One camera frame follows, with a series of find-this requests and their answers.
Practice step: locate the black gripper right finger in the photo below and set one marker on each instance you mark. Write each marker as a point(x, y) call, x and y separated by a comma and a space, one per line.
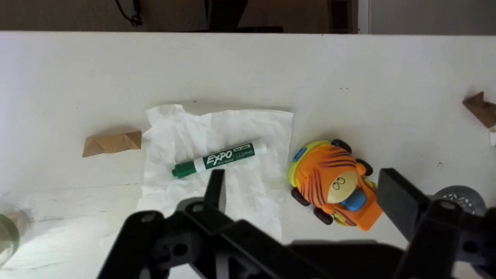
point(443, 242)

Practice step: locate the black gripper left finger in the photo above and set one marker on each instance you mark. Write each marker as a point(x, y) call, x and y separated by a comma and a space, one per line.
point(171, 249)

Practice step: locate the green Expo marker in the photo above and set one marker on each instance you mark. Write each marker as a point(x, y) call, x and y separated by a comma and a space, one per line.
point(222, 159)

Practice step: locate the clear plastic cup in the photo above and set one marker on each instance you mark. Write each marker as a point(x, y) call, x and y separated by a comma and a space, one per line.
point(6, 238)

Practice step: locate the orange toy car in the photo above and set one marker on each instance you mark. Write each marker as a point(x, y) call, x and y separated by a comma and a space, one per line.
point(330, 176)

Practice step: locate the white paper towel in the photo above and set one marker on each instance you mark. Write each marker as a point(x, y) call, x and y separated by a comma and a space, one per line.
point(248, 134)

